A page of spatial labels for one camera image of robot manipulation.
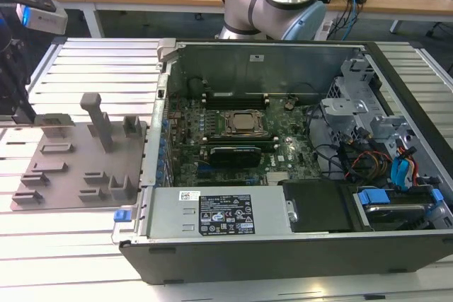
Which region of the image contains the blue flat wire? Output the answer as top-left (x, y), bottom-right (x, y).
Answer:
top-left (391, 156), bottom-right (404, 193)
top-left (399, 156), bottom-right (413, 192)

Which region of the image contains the black drive bay cover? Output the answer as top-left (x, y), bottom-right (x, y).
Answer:
top-left (279, 178), bottom-right (358, 234)

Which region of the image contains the black RAM slot bank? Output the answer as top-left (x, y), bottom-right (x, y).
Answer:
top-left (202, 132), bottom-right (280, 151)
top-left (203, 89), bottom-right (270, 110)

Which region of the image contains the white power strip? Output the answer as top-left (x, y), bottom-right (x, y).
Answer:
top-left (318, 18), bottom-right (336, 40)

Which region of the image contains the green motherboard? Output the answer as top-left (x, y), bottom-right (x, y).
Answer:
top-left (165, 93), bottom-right (325, 188)

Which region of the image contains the metal drive cage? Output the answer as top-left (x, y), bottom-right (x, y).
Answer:
top-left (318, 57), bottom-right (420, 175)

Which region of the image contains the blue hanging cable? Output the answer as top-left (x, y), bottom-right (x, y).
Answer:
top-left (339, 0), bottom-right (360, 43)

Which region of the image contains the gray power supply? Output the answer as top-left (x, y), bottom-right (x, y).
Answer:
top-left (147, 185), bottom-right (297, 240)

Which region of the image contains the black graphics card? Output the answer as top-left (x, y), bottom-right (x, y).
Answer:
top-left (207, 144), bottom-right (263, 168)

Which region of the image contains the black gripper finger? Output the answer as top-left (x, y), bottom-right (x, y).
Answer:
top-left (12, 98), bottom-right (38, 126)

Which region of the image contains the gray parts rack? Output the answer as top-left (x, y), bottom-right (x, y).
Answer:
top-left (10, 92), bottom-right (148, 211)

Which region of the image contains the silver CPU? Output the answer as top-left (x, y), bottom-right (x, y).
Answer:
top-left (231, 112), bottom-right (260, 130)

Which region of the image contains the metal socket cover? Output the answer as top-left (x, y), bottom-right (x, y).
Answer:
top-left (224, 108), bottom-right (267, 137)

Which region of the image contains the hard disk blue carrier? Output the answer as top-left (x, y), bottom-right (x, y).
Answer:
top-left (353, 187), bottom-right (445, 232)

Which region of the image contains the black chair base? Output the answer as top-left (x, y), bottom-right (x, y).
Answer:
top-left (424, 21), bottom-right (453, 40)

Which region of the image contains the blue case latch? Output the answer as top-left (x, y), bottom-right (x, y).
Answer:
top-left (113, 207), bottom-right (132, 224)

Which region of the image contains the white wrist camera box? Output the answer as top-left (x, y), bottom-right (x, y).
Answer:
top-left (16, 3), bottom-right (69, 37)

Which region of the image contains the black open PC case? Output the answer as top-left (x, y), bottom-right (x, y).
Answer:
top-left (112, 39), bottom-right (453, 285)

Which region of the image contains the silver heat sink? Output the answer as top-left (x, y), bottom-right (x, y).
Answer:
top-left (265, 170), bottom-right (294, 185)

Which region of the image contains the yellow red black wire bundle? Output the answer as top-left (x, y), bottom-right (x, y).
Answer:
top-left (348, 149), bottom-right (394, 178)

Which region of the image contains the gray case latch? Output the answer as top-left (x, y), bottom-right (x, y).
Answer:
top-left (156, 38), bottom-right (178, 63)

